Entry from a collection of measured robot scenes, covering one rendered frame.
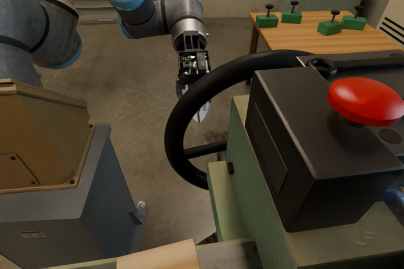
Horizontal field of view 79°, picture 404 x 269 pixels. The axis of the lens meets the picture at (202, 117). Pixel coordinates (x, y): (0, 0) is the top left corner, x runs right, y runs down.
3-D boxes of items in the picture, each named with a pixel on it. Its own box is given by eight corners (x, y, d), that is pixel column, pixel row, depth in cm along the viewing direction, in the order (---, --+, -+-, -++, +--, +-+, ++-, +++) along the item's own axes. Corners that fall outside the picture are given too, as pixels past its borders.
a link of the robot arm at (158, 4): (111, -7, 61) (160, -14, 61) (126, 14, 73) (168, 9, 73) (115, 29, 61) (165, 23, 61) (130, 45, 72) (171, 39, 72)
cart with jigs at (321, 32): (321, 78, 196) (355, -9, 153) (359, 128, 154) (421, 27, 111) (240, 81, 193) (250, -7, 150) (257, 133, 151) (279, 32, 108)
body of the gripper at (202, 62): (177, 72, 52) (174, 30, 58) (179, 93, 60) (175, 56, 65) (213, 69, 53) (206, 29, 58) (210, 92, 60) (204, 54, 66)
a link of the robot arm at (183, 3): (169, 16, 74) (202, 12, 74) (171, 47, 69) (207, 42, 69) (163, -12, 66) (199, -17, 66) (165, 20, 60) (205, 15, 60)
